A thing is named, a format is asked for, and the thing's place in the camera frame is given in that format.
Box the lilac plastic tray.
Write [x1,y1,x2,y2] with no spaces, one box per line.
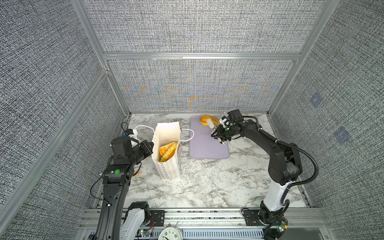
[189,116,230,159]

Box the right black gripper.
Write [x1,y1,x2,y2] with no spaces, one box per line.
[210,124,236,141]

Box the white patterned paper bag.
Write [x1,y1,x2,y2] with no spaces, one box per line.
[135,122,195,180]

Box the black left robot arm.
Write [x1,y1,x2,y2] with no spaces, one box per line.
[92,136,154,240]

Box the long glazed bread stick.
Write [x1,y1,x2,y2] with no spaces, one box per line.
[210,116,221,126]

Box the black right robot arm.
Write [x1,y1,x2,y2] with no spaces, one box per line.
[201,110,319,228]

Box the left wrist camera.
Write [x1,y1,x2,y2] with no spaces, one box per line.
[111,129,140,158]

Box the striped twisted bread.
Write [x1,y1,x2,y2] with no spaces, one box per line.
[159,142,178,163]

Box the small round bun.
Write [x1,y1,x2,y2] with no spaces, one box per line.
[200,115,210,126]

